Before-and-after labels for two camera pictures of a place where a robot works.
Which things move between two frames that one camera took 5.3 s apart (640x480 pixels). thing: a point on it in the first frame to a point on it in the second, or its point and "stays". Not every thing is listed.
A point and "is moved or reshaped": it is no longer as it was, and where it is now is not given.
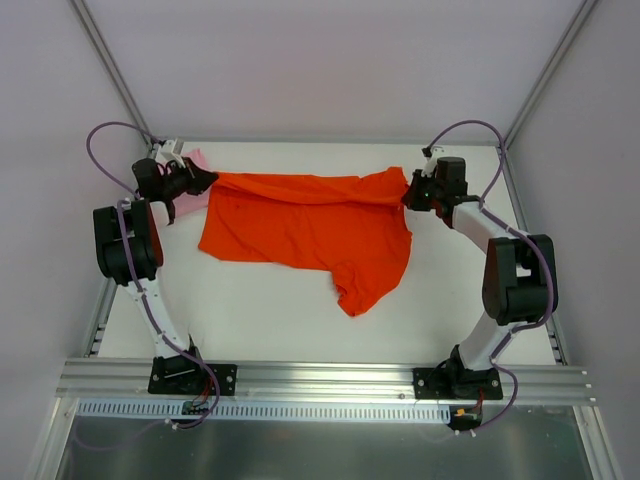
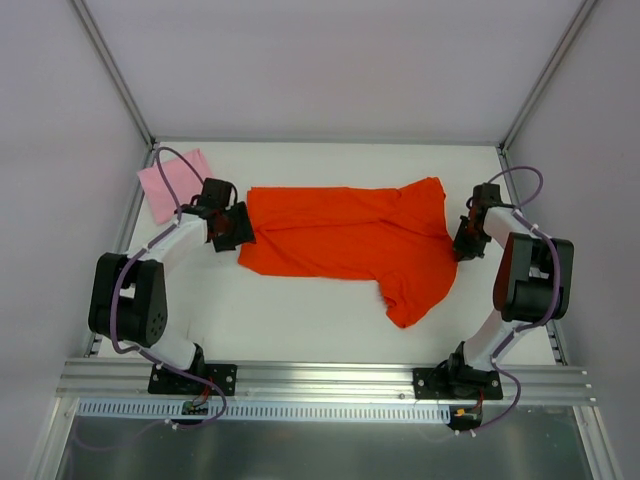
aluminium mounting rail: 126,382 stays
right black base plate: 452,383 stays
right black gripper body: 415,190 to 466,242
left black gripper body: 190,176 to 239,226
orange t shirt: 352,229 is moved or reshaped
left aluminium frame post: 108,62 stays
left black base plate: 180,376 stays
